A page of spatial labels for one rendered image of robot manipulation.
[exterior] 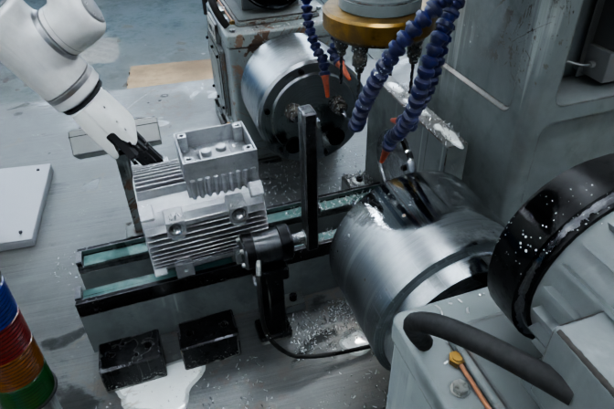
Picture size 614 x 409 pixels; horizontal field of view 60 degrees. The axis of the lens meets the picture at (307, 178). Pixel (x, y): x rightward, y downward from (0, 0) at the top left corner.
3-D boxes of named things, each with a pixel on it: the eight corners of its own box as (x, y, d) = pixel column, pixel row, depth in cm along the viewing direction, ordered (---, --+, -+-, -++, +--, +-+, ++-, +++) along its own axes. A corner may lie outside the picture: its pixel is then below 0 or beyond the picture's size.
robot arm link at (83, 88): (46, 85, 84) (61, 98, 86) (42, 110, 77) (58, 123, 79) (87, 53, 83) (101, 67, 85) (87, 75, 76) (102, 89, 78)
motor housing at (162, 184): (246, 205, 109) (238, 126, 98) (273, 267, 94) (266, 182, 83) (147, 229, 104) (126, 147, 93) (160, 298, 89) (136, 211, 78)
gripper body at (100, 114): (58, 91, 85) (110, 136, 92) (56, 120, 77) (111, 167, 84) (95, 63, 85) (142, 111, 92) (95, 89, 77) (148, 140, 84)
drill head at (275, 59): (318, 93, 151) (317, 5, 137) (371, 160, 123) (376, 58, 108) (232, 108, 145) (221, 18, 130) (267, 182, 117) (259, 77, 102)
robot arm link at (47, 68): (94, 50, 82) (49, 82, 84) (23, -21, 74) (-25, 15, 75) (88, 76, 76) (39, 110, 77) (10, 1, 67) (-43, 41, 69)
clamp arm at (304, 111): (316, 236, 90) (314, 102, 75) (322, 247, 87) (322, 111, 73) (296, 241, 89) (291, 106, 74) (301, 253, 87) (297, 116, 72)
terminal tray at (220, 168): (245, 153, 97) (241, 120, 93) (260, 185, 89) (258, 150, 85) (179, 167, 94) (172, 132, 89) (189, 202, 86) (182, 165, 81)
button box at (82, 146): (163, 144, 113) (157, 120, 113) (162, 140, 107) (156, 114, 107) (79, 160, 109) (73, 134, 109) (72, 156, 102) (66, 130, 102)
